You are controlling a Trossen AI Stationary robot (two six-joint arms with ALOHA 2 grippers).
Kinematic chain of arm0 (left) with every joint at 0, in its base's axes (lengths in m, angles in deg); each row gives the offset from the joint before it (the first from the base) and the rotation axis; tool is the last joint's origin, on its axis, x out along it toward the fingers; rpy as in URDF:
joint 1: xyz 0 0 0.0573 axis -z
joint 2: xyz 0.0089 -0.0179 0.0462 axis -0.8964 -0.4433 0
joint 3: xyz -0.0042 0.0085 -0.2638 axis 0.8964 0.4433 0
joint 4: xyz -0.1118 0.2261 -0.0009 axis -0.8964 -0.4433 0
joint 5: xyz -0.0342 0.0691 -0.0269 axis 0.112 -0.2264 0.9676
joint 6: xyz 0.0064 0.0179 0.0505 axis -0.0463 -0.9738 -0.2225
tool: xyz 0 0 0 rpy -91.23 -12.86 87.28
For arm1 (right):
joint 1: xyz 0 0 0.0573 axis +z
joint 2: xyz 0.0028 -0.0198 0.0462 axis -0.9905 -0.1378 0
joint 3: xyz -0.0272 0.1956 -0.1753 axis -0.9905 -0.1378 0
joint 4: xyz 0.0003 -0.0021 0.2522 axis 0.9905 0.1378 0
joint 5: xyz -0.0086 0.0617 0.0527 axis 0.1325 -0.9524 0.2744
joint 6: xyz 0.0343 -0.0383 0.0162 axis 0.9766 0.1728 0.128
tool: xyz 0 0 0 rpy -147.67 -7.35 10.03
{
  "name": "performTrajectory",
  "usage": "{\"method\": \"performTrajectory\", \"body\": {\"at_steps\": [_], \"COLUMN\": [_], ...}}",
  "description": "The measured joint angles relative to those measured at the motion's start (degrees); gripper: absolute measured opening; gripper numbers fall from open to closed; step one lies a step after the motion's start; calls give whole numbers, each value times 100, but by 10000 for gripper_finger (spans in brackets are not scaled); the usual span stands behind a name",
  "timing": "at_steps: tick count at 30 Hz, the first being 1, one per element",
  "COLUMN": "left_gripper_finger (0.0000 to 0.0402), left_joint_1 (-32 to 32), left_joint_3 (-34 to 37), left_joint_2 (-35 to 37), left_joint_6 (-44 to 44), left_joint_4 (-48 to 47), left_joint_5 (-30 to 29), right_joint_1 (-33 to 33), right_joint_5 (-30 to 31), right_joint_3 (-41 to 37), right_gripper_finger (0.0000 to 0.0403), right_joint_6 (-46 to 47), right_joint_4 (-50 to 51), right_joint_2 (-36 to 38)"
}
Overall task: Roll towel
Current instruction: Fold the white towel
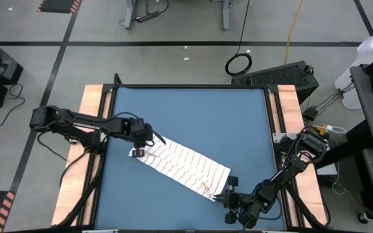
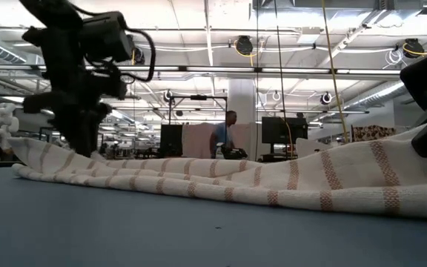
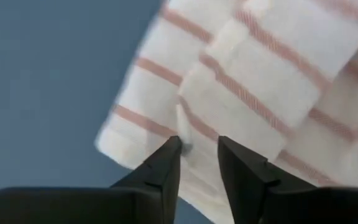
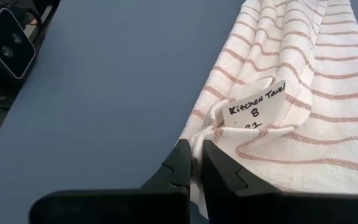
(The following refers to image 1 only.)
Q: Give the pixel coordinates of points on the light wooden side plank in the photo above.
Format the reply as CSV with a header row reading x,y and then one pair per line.
x,y
288,103
91,97

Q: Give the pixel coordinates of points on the white red-striped towel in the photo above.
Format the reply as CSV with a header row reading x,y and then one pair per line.
x,y
186,165

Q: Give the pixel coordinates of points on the silver mounting plate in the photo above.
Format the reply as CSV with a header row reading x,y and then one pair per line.
x,y
278,137

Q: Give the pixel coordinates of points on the black power strip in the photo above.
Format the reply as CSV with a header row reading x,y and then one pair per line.
x,y
147,17

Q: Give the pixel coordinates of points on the black perforated computer tower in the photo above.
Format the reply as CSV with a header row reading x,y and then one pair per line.
x,y
277,76

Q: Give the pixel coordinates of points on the black aluminium table frame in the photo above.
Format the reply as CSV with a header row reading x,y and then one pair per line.
x,y
189,86

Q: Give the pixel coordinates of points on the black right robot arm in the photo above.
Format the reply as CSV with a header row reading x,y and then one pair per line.
x,y
290,168

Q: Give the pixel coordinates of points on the black caster wheel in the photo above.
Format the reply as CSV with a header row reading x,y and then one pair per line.
x,y
363,217

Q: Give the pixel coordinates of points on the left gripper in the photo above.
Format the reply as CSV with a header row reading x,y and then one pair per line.
x,y
142,132

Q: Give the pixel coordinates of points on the grey desk leg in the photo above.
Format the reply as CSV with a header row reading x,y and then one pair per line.
x,y
129,16
227,16

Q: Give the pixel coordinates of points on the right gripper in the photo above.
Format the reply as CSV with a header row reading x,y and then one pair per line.
x,y
235,200

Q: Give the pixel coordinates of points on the grey labelled box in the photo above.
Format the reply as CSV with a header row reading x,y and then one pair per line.
x,y
330,168

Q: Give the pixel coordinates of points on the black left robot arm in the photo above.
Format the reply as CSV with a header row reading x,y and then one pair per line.
x,y
86,123

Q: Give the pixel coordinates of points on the black power adapter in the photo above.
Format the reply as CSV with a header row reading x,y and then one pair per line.
x,y
310,114

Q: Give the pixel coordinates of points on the white bulky object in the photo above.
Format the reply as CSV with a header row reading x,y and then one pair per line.
x,y
368,48

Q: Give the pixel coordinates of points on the black desk support bar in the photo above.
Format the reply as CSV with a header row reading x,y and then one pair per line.
x,y
351,142

